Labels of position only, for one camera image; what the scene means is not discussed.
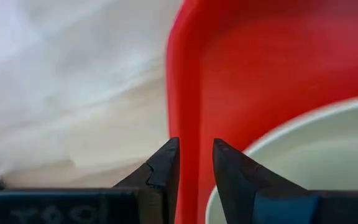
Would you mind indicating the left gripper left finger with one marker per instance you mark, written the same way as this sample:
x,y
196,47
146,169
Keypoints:
x,y
163,180

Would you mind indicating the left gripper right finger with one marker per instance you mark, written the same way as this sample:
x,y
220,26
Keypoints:
x,y
235,180

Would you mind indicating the beige round plate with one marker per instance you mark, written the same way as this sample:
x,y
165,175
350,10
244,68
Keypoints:
x,y
322,149

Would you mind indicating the red plastic tray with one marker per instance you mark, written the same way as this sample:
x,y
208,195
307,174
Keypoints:
x,y
259,77

